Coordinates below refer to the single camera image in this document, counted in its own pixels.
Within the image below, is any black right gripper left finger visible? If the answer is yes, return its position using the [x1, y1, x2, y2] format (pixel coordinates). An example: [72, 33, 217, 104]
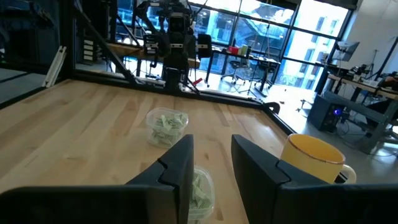
[0, 135, 195, 224]

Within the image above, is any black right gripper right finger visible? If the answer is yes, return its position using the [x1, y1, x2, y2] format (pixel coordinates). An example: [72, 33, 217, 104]
[231, 134, 398, 224]

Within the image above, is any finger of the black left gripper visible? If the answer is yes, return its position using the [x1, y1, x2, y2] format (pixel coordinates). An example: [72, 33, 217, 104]
[197, 33, 213, 60]
[143, 33, 160, 57]

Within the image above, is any wooden background table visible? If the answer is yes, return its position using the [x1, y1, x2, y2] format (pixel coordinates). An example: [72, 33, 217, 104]
[107, 42, 201, 69]

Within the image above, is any black office chair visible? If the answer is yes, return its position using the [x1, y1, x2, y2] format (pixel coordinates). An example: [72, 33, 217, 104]
[254, 60, 277, 90]
[220, 58, 249, 85]

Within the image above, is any clear plastic food container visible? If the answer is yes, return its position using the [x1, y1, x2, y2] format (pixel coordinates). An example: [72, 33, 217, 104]
[186, 165, 216, 224]
[146, 107, 190, 149]

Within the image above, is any yellow ceramic mug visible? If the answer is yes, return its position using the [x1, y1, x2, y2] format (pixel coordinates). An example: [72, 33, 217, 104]
[279, 133, 358, 184]

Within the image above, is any black office desk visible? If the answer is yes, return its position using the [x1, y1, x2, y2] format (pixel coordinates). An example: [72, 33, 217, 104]
[203, 46, 282, 94]

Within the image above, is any black computer with blue light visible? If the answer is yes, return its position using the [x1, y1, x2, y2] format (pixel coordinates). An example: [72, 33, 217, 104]
[307, 94, 349, 134]

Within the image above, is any white plastic strip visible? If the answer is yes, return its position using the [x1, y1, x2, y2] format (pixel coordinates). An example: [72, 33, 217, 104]
[41, 45, 68, 89]

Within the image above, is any computer monitor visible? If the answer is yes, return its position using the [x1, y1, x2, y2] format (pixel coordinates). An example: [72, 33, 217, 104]
[331, 40, 361, 63]

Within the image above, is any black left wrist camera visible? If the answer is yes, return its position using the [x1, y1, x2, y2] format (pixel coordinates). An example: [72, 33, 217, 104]
[169, 11, 188, 34]

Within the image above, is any black aluminium table frame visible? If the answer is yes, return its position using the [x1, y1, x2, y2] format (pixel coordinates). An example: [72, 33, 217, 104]
[0, 0, 298, 135]

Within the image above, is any black frame corner foot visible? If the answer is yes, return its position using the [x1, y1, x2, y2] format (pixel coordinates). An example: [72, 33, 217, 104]
[262, 101, 281, 115]

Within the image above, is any large window wall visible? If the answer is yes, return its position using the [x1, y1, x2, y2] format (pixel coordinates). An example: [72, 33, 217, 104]
[116, 0, 354, 93]

